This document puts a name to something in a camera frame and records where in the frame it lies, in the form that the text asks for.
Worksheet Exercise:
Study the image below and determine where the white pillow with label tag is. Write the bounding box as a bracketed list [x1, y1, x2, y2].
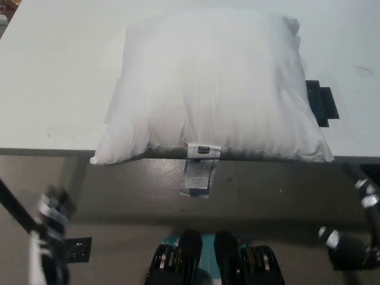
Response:
[89, 10, 335, 199]

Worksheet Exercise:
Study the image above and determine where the black taped floor plate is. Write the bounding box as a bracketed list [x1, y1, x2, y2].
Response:
[64, 236, 93, 264]

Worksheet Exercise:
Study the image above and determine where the black diagonal table leg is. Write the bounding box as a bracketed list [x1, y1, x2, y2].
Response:
[0, 177, 42, 236]

